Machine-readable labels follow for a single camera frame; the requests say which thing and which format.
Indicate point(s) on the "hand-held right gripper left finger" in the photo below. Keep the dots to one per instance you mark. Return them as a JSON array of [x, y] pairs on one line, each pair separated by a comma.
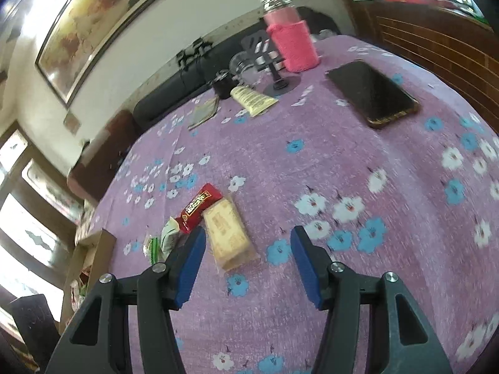
[[191, 268]]

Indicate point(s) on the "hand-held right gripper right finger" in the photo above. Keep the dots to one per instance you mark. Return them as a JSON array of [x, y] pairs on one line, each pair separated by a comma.
[[308, 268]]

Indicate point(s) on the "green and white snack packet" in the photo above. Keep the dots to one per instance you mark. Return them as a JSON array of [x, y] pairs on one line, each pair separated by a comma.
[[170, 237]]

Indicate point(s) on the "clear packet with green strip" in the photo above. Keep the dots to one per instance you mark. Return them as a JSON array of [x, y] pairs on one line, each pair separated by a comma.
[[153, 249]]

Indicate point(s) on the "yellow biscuit packet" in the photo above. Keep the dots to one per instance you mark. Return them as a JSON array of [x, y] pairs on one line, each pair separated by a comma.
[[228, 233]]

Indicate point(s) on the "red packet with black label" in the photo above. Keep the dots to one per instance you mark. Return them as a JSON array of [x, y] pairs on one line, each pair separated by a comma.
[[197, 206]]

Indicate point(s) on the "cardboard box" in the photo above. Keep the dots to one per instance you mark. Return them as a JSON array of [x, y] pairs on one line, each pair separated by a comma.
[[99, 253]]

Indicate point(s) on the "purple floral tablecloth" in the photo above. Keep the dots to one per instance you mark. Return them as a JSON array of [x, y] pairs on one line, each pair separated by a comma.
[[312, 156]]

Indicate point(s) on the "brown armchair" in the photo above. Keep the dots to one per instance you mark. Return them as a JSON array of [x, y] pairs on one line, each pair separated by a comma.
[[105, 156]]

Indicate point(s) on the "dark green booklet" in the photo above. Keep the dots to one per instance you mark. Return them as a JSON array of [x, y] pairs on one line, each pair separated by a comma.
[[204, 113]]

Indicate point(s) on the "black chair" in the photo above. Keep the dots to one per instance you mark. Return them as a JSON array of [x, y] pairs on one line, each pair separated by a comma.
[[35, 331]]

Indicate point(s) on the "cream tube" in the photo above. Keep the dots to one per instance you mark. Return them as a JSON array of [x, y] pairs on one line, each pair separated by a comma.
[[253, 99]]

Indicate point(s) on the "black sofa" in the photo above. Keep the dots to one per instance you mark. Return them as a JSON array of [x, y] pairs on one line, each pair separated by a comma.
[[175, 89]]

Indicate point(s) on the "black round pot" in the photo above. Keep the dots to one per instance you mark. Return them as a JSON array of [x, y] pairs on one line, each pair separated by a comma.
[[223, 85]]

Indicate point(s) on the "black smartphone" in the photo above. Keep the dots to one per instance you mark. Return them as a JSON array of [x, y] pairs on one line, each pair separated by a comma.
[[370, 91]]

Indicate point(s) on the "black phone stand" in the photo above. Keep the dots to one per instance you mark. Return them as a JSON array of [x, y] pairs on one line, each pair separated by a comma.
[[273, 70]]

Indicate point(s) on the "clear glass cup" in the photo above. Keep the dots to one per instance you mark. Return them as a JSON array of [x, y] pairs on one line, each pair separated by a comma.
[[241, 68]]

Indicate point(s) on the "black clip device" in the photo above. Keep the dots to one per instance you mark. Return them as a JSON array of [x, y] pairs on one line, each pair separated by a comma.
[[202, 46], [183, 58]]

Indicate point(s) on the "bottle with pink knitted sleeve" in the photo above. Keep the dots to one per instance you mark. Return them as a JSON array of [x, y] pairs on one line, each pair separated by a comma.
[[292, 43]]

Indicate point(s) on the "framed painting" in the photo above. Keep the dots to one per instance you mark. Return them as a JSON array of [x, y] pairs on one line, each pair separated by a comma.
[[97, 27]]

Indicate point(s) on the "wooden cabinet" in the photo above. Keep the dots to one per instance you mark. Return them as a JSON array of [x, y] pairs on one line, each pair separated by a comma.
[[429, 39]]

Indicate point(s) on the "window with wooden frame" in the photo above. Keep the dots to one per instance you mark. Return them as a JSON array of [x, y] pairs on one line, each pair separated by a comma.
[[31, 210]]

